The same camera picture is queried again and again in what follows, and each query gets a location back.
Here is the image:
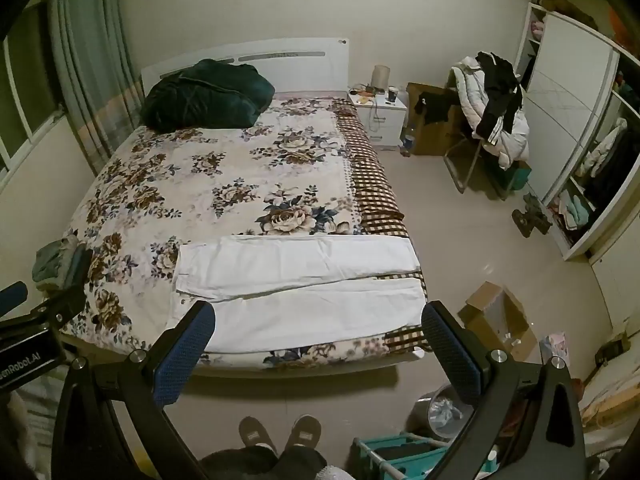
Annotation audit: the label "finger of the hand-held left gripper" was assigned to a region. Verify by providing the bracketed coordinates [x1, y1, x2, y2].
[0, 282, 29, 319]
[61, 245, 94, 295]

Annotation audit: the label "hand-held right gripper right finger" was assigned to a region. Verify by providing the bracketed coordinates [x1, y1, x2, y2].
[421, 301, 586, 480]

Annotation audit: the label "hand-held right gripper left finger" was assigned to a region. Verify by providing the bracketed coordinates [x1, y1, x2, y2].
[52, 301, 217, 480]

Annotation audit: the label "white pants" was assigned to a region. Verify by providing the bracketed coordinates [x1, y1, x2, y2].
[167, 235, 427, 352]

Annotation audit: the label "person's left forearm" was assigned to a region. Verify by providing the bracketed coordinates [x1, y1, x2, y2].
[0, 390, 42, 480]

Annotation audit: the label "grey green folded clothes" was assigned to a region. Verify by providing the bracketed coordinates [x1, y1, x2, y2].
[32, 236, 82, 289]

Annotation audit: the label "grey trash bin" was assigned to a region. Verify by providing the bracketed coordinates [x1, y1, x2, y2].
[412, 384, 477, 439]

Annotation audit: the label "open cardboard box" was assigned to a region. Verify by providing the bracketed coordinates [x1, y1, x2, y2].
[457, 281, 542, 364]

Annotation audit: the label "pink paper pack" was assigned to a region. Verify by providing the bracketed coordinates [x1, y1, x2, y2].
[539, 332, 569, 367]

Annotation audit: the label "grey slipper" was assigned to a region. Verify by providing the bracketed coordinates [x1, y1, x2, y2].
[283, 414, 323, 453]
[238, 415, 277, 457]

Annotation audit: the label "teal plastic basket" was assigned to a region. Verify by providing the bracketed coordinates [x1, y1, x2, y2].
[352, 432, 497, 480]

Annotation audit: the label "person's legs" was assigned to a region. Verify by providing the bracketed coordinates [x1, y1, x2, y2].
[199, 444, 328, 480]

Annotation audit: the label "floral bed blanket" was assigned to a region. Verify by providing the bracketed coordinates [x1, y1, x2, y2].
[62, 95, 431, 368]

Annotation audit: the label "dark slippers pair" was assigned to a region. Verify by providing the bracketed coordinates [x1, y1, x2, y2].
[510, 193, 554, 239]

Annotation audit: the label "window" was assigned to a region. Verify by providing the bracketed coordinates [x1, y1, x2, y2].
[0, 7, 67, 177]

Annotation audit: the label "brown checked blanket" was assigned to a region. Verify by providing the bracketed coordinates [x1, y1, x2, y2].
[331, 97, 431, 354]

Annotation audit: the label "teal box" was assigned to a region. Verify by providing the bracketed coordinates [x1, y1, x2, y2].
[508, 162, 532, 192]

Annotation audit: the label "folding chair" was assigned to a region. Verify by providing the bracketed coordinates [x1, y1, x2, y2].
[444, 66, 532, 197]

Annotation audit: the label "green curtain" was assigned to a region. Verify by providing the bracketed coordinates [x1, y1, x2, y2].
[47, 0, 147, 177]

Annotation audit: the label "dark green comforter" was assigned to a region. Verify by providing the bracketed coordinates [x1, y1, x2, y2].
[141, 58, 276, 134]

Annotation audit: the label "tall cardboard box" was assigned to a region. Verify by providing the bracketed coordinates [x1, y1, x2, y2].
[406, 82, 467, 157]

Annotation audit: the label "white padded jacket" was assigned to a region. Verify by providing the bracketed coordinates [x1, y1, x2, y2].
[452, 55, 531, 169]

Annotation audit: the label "white nightstand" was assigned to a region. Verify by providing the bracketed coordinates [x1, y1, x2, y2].
[347, 91, 408, 149]

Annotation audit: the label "black cloth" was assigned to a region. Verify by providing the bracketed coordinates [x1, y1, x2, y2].
[413, 90, 462, 124]

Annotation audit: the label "black clothes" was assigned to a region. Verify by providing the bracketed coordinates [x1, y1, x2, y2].
[474, 51, 524, 142]

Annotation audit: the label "white wardrobe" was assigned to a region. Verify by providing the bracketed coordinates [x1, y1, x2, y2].
[514, 2, 640, 262]

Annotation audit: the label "bed with floral sheet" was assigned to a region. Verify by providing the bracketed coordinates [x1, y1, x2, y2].
[60, 36, 432, 380]

